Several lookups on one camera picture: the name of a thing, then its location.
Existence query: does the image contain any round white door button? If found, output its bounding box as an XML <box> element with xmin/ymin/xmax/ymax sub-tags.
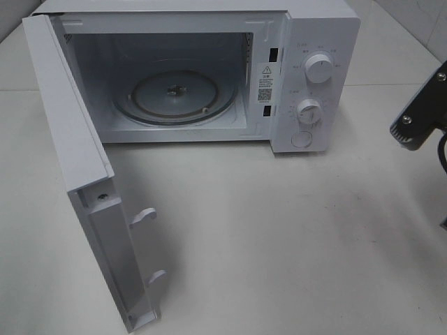
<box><xmin>291</xmin><ymin>131</ymin><xmax>313</xmax><ymax>148</ymax></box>

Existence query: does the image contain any white round knob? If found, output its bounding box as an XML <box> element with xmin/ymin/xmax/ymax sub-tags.
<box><xmin>297</xmin><ymin>98</ymin><xmax>323</xmax><ymax>125</ymax></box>
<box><xmin>304</xmin><ymin>52</ymin><xmax>334</xmax><ymax>84</ymax></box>

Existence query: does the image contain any white microwave door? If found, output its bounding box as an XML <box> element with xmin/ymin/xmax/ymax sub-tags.
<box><xmin>23</xmin><ymin>15</ymin><xmax>166</xmax><ymax>332</ymax></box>

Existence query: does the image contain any glass microwave turntable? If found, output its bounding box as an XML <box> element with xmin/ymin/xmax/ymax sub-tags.
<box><xmin>114</xmin><ymin>70</ymin><xmax>238</xmax><ymax>126</ymax></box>

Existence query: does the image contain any white warning label sticker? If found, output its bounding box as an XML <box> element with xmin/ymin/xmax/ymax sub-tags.
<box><xmin>256</xmin><ymin>62</ymin><xmax>278</xmax><ymax>104</ymax></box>

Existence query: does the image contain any white microwave oven body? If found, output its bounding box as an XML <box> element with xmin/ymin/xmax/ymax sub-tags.
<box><xmin>29</xmin><ymin>1</ymin><xmax>360</xmax><ymax>153</ymax></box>

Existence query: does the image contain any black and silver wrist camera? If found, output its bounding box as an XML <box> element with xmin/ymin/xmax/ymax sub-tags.
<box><xmin>390</xmin><ymin>63</ymin><xmax>446</xmax><ymax>151</ymax></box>

